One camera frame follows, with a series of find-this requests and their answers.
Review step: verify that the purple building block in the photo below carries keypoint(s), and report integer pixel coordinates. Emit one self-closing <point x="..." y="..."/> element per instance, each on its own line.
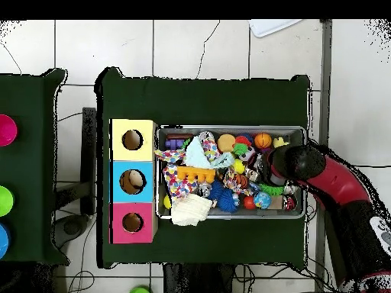
<point x="174" y="143"/>

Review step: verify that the pink bowl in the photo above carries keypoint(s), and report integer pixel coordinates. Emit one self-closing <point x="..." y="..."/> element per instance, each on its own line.
<point x="6" y="130"/>

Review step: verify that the grey round base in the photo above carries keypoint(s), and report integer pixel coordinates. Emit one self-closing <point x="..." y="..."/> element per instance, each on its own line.
<point x="73" y="227"/>

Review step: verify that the small soccer ball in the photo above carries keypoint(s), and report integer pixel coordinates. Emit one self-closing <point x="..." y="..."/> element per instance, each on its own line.
<point x="246" y="153"/>

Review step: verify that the blue globe ball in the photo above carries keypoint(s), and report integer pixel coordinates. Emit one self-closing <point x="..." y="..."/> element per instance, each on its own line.
<point x="262" y="200"/>

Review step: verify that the dark green table cloth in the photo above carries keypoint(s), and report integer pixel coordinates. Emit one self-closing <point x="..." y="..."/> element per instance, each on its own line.
<point x="27" y="168"/>
<point x="198" y="100"/>

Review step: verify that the colourful dotted cloth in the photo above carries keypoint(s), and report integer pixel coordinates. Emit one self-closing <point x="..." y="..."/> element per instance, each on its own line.
<point x="175" y="183"/>

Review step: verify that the wooden box with three holes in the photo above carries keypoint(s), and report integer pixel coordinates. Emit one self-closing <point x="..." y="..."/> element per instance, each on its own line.
<point x="134" y="152"/>

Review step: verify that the orange building block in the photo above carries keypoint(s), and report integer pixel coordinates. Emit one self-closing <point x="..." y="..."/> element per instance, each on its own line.
<point x="195" y="174"/>

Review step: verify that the black metal stand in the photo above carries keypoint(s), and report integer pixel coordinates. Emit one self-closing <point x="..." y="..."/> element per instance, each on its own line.
<point x="88" y="152"/>

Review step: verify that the orange foam disc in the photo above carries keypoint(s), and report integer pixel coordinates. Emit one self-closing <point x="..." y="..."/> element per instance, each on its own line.
<point x="226" y="142"/>

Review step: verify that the blue bowl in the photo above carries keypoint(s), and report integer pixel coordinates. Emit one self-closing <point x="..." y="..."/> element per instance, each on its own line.
<point x="3" y="241"/>

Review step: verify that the yellow duck toy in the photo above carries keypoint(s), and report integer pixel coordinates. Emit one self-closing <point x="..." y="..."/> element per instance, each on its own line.
<point x="279" y="142"/>

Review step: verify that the white plastic tray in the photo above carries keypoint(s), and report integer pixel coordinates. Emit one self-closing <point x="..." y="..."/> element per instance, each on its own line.
<point x="272" y="27"/>

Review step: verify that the green round object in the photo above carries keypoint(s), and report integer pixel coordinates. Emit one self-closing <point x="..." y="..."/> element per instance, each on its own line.
<point x="140" y="291"/>

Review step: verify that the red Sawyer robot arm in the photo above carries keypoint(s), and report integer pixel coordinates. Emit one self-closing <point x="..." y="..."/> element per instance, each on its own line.
<point x="336" y="183"/>

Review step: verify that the cream waffle cloth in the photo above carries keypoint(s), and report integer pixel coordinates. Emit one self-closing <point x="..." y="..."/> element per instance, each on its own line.
<point x="189" y="212"/>

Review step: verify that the metal mesh bin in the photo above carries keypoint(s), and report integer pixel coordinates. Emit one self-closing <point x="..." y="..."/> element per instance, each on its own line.
<point x="232" y="215"/>

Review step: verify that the green bowl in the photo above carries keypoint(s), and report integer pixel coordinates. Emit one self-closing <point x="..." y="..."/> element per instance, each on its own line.
<point x="5" y="201"/>

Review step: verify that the orange mini basketball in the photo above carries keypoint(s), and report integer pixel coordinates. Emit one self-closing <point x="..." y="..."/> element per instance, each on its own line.
<point x="263" y="140"/>

